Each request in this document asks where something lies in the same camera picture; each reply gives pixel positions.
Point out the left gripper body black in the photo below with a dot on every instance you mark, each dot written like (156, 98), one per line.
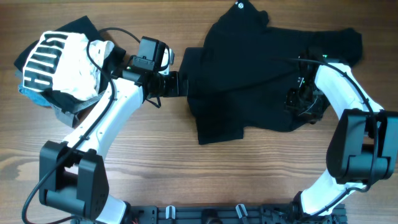
(168, 84)

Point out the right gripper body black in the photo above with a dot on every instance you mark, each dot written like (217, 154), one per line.
(307, 99)

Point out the black t-shirt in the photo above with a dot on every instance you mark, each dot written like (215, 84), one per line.
(241, 75)

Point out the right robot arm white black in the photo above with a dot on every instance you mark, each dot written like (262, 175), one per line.
(363, 149)

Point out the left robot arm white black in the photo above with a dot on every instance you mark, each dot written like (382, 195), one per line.
(72, 173)

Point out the white shirt black print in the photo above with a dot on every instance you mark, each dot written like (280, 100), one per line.
(66, 62)

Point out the folded grey garment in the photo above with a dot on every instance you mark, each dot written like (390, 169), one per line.
(74, 118)

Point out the folded blue garment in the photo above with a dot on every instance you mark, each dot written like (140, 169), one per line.
(34, 97)

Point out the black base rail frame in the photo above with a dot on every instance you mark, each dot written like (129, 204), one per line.
(264, 214)

